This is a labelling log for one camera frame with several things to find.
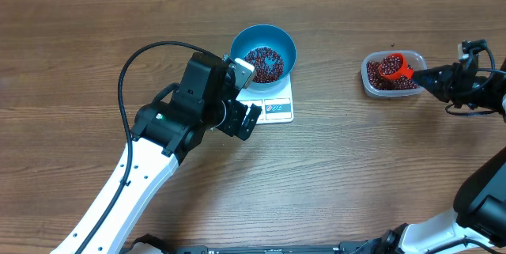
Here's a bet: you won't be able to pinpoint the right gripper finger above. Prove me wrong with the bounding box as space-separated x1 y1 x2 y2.
411 66 454 86
418 81 451 103

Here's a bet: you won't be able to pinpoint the orange scoop with blue handle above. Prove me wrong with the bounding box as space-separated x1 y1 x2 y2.
378 53 414 81

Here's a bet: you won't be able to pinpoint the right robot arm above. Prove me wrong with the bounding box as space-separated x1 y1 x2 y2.
356 63 505 253

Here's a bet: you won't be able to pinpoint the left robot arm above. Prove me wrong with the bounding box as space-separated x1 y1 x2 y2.
54 52 261 253

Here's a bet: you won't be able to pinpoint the white digital kitchen scale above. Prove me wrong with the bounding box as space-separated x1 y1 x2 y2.
237 75 294 124

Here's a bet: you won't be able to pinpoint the red beans in bowl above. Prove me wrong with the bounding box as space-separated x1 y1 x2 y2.
244 47 284 84

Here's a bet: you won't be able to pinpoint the blue bowl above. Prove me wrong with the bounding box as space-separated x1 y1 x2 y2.
229 25 297 82

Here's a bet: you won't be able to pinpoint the red beans in container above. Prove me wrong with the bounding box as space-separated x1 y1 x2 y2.
366 61 418 90

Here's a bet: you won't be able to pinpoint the clear plastic container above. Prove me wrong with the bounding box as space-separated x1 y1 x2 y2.
361 50 427 98

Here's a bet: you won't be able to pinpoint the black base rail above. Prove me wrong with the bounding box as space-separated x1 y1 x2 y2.
119 234 380 254

